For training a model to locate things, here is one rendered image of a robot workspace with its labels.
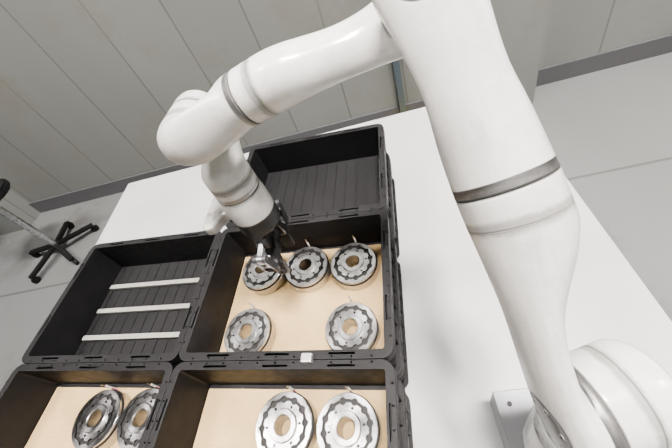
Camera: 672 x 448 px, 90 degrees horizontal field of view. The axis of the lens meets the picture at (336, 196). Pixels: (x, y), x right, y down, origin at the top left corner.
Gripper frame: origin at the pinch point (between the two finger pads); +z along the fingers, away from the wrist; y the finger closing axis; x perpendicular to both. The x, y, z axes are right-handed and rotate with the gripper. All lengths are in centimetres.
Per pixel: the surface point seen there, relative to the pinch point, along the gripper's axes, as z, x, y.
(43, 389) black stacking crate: 11, 59, -21
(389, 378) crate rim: 4.2, -18.9, -21.2
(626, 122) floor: 96, -141, 128
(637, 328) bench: 27, -64, -7
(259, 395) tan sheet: 14.0, 7.4, -21.5
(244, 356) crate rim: 4.0, 6.3, -17.6
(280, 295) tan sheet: 13.8, 6.7, -1.6
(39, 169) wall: 54, 254, 140
